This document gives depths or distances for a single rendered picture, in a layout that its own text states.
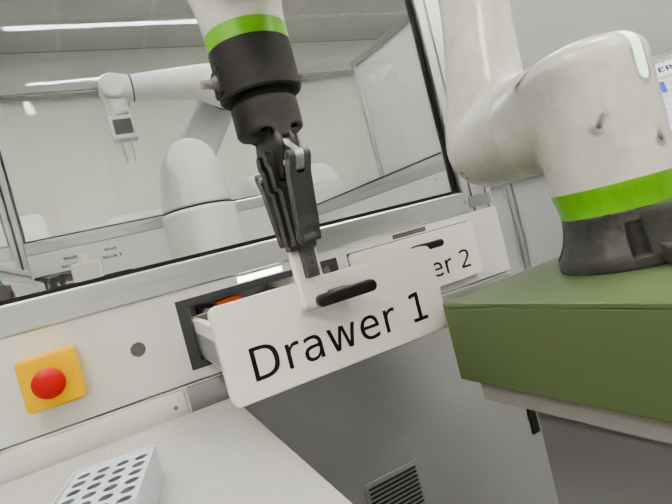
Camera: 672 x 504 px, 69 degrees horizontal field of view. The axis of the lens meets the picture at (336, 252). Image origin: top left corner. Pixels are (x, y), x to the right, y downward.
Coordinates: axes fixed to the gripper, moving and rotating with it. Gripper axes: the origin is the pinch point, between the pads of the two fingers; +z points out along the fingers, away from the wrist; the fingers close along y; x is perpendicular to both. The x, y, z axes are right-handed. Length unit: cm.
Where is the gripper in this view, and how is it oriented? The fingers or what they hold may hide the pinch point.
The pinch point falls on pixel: (308, 278)
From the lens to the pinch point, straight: 55.0
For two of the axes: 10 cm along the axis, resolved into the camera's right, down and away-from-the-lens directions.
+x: 8.7, -2.4, 4.2
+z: 2.5, 9.7, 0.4
